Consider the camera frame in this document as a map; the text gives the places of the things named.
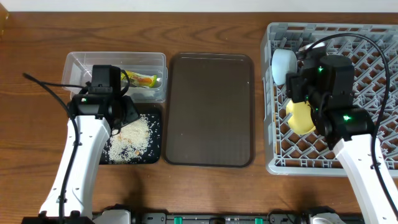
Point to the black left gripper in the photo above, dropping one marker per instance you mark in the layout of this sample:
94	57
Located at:
130	109

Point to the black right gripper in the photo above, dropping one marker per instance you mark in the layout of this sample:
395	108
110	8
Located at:
294	86

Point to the light blue bowl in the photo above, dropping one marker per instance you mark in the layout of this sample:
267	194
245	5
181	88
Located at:
283	62

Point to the yellow round plate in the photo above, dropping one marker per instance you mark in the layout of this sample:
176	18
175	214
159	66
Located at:
300	121

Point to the pile of rice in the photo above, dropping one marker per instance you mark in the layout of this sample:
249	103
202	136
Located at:
132	140

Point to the green snack wrapper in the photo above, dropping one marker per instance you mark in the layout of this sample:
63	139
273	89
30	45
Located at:
137	79

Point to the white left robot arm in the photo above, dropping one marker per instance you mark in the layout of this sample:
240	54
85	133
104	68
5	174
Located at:
92	117

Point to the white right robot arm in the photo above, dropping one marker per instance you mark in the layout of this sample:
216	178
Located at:
326	84

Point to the grey plastic dishwasher rack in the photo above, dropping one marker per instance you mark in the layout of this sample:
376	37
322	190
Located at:
288	153

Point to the clear plastic bin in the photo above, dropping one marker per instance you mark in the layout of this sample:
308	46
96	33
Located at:
78	71

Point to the black rectangular tray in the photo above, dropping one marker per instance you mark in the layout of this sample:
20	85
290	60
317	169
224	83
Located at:
155	124

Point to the dark brown serving tray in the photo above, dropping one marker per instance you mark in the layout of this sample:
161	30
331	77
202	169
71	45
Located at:
210	110

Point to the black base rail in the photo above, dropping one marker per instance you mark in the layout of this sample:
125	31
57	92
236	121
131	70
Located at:
233	218

